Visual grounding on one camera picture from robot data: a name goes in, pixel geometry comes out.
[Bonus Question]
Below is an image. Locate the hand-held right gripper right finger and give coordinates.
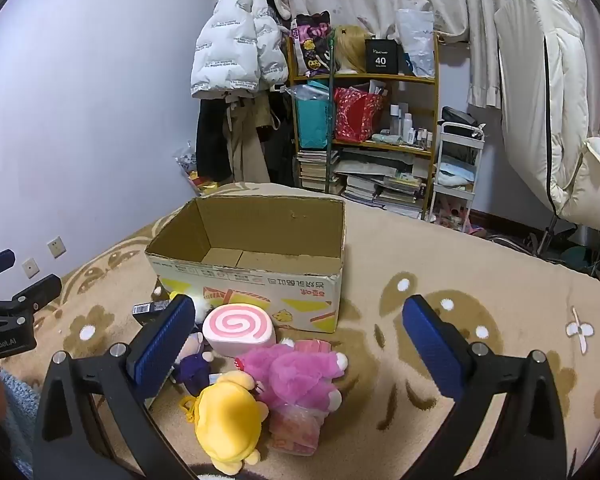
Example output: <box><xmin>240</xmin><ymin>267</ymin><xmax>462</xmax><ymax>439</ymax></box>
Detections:
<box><xmin>401</xmin><ymin>294</ymin><xmax>568</xmax><ymax>480</ymax></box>

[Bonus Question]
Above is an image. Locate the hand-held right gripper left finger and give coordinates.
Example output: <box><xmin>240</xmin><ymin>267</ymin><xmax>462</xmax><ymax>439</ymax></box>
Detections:
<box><xmin>32</xmin><ymin>294</ymin><xmax>197</xmax><ymax>480</ymax></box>

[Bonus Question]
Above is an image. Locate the purple plush doll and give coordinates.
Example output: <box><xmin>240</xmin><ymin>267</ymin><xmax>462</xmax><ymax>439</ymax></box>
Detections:
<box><xmin>172</xmin><ymin>332</ymin><xmax>216</xmax><ymax>398</ymax></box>

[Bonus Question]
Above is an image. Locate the pink swirl roll plush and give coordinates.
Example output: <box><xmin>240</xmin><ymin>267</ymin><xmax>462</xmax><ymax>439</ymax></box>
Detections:
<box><xmin>202</xmin><ymin>302</ymin><xmax>278</xmax><ymax>358</ymax></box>

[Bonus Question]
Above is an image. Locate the yellow plush toy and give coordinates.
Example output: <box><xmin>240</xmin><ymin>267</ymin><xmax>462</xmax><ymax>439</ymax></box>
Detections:
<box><xmin>180</xmin><ymin>371</ymin><xmax>271</xmax><ymax>476</ymax></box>

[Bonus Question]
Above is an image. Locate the printed cardboard box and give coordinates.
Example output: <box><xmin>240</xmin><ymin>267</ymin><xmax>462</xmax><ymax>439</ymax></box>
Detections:
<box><xmin>145</xmin><ymin>196</ymin><xmax>348</xmax><ymax>335</ymax></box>

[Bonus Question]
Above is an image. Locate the pink fluffy plush toy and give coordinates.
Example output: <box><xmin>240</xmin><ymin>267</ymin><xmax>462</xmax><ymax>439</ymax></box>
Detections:
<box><xmin>235</xmin><ymin>342</ymin><xmax>349</xmax><ymax>413</ymax></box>

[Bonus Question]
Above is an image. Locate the person's left forearm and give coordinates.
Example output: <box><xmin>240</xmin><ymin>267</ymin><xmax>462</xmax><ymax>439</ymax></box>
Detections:
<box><xmin>0</xmin><ymin>360</ymin><xmax>43</xmax><ymax>480</ymax></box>

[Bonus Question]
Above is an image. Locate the small black box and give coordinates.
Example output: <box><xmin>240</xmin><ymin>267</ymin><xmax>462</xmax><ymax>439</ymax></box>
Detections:
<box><xmin>132</xmin><ymin>301</ymin><xmax>172</xmax><ymax>327</ymax></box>

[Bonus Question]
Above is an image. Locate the white fluffy plush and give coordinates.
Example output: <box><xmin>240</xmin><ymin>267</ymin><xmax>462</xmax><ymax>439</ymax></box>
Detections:
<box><xmin>192</xmin><ymin>294</ymin><xmax>216</xmax><ymax>323</ymax></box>

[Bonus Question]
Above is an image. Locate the beige printed blanket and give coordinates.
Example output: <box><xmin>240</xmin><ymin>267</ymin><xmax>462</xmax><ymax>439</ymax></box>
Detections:
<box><xmin>30</xmin><ymin>182</ymin><xmax>600</xmax><ymax>480</ymax></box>

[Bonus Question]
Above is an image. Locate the small pink packet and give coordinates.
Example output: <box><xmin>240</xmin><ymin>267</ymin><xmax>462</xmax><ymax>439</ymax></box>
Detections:
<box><xmin>294</xmin><ymin>339</ymin><xmax>333</xmax><ymax>356</ymax></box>

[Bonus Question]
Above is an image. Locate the chrome chair base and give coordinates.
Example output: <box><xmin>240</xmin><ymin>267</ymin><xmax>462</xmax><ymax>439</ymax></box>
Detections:
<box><xmin>530</xmin><ymin>210</ymin><xmax>600</xmax><ymax>281</ymax></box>

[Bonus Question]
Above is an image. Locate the pink plastic packet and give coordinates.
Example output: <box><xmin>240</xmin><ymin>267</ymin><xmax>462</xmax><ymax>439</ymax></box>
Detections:
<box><xmin>269</xmin><ymin>402</ymin><xmax>326</xmax><ymax>457</ymax></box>

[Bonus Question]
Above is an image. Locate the pile of mixed books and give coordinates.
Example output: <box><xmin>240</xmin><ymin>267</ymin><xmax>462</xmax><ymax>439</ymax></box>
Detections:
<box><xmin>342</xmin><ymin>152</ymin><xmax>428</xmax><ymax>218</ymax></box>

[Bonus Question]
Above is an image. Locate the light blue folded cloth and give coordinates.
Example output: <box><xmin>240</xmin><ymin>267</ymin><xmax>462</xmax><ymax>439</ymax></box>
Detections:
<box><xmin>437</xmin><ymin>155</ymin><xmax>476</xmax><ymax>191</ymax></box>

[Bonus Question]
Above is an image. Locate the clear plastic bag with goods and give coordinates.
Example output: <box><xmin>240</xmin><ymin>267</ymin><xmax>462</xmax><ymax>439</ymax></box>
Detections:
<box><xmin>174</xmin><ymin>142</ymin><xmax>203</xmax><ymax>196</ymax></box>

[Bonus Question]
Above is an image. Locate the white trolley cart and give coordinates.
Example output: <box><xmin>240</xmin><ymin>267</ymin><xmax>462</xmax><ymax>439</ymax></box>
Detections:
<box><xmin>427</xmin><ymin>120</ymin><xmax>485</xmax><ymax>233</ymax></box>

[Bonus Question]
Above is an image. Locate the stack of old books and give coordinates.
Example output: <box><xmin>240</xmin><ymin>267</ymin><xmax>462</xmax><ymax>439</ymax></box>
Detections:
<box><xmin>296</xmin><ymin>149</ymin><xmax>341</xmax><ymax>196</ymax></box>

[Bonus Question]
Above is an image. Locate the dark hanging coat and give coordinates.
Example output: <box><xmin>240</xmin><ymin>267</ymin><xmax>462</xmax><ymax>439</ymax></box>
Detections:
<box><xmin>196</xmin><ymin>95</ymin><xmax>233</xmax><ymax>183</ymax></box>

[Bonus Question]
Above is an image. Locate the beige trench coat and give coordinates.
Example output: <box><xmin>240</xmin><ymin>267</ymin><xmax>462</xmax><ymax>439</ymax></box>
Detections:
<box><xmin>222</xmin><ymin>92</ymin><xmax>273</xmax><ymax>183</ymax></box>

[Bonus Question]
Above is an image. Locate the group of cosmetic bottles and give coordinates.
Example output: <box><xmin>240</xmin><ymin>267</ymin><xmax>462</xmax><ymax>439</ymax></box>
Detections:
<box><xmin>390</xmin><ymin>102</ymin><xmax>433</xmax><ymax>150</ymax></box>

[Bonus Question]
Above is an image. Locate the black bag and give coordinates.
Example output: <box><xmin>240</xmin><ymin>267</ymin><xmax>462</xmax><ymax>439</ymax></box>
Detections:
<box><xmin>441</xmin><ymin>106</ymin><xmax>481</xmax><ymax>138</ymax></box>

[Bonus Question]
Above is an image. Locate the black hanging garment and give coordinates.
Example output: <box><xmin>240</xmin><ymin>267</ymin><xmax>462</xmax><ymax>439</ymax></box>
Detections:
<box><xmin>257</xmin><ymin>90</ymin><xmax>298</xmax><ymax>186</ymax></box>

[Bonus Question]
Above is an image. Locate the red patterned bag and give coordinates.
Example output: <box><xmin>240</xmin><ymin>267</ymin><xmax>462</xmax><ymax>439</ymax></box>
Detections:
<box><xmin>332</xmin><ymin>86</ymin><xmax>388</xmax><ymax>143</ymax></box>

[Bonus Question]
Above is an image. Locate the teal bag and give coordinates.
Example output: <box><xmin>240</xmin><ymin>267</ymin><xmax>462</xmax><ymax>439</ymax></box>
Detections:
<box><xmin>292</xmin><ymin>85</ymin><xmax>333</xmax><ymax>150</ymax></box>

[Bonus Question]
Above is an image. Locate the yellow wooden shelf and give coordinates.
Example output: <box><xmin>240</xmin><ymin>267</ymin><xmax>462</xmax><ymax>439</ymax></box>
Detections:
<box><xmin>287</xmin><ymin>35</ymin><xmax>440</xmax><ymax>221</ymax></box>

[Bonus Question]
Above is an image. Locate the white long down coat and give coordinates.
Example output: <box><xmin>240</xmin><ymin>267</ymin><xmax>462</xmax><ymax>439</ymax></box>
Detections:
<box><xmin>494</xmin><ymin>0</ymin><xmax>600</xmax><ymax>236</ymax></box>

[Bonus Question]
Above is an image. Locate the black cardboard box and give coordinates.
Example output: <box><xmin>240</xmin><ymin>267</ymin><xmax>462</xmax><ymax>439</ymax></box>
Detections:
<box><xmin>365</xmin><ymin>37</ymin><xmax>406</xmax><ymax>72</ymax></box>

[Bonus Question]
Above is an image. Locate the blonde wig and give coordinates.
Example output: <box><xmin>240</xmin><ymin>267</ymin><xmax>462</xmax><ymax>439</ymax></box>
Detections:
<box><xmin>332</xmin><ymin>25</ymin><xmax>376</xmax><ymax>75</ymax></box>

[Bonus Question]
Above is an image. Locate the white plastic bag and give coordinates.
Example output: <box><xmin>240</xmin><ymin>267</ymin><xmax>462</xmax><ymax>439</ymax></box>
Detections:
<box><xmin>395</xmin><ymin>8</ymin><xmax>437</xmax><ymax>78</ymax></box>

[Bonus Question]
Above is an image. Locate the white puffer jacket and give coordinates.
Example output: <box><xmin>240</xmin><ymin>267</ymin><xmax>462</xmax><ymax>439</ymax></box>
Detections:
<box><xmin>190</xmin><ymin>0</ymin><xmax>291</xmax><ymax>100</ymax></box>

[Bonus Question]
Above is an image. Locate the printed tote bag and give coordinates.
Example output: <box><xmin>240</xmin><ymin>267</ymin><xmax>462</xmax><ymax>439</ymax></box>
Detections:
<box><xmin>291</xmin><ymin>11</ymin><xmax>336</xmax><ymax>78</ymax></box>

